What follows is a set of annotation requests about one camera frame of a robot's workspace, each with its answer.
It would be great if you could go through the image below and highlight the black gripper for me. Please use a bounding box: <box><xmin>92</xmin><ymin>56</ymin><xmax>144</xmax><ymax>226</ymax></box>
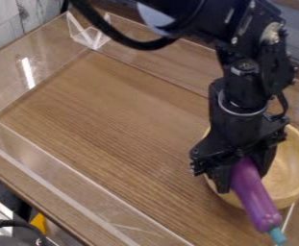
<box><xmin>188</xmin><ymin>79</ymin><xmax>289</xmax><ymax>194</ymax></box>

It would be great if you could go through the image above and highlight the purple toy eggplant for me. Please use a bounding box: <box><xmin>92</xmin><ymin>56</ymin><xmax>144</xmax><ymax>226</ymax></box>
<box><xmin>231</xmin><ymin>158</ymin><xmax>286</xmax><ymax>246</ymax></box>

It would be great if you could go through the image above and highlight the brown wooden bowl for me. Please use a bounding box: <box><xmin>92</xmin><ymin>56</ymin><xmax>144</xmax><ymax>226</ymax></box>
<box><xmin>203</xmin><ymin>124</ymin><xmax>299</xmax><ymax>210</ymax></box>

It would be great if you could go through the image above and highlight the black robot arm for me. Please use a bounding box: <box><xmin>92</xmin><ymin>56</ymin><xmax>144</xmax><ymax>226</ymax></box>
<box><xmin>71</xmin><ymin>0</ymin><xmax>297</xmax><ymax>193</ymax></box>

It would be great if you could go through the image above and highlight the yellow black device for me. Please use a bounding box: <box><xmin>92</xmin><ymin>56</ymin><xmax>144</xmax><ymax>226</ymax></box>
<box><xmin>9</xmin><ymin>212</ymin><xmax>63</xmax><ymax>246</ymax></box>

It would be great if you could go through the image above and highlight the clear acrylic tray wall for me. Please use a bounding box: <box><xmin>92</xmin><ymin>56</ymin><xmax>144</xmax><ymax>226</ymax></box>
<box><xmin>0</xmin><ymin>11</ymin><xmax>299</xmax><ymax>246</ymax></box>

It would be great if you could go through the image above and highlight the black cable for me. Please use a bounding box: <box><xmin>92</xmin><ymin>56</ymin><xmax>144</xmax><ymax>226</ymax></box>
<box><xmin>0</xmin><ymin>219</ymin><xmax>47</xmax><ymax>246</ymax></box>

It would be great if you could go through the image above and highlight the clear acrylic corner bracket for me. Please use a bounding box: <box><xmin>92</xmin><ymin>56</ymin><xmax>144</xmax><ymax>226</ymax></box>
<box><xmin>65</xmin><ymin>12</ymin><xmax>111</xmax><ymax>51</ymax></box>

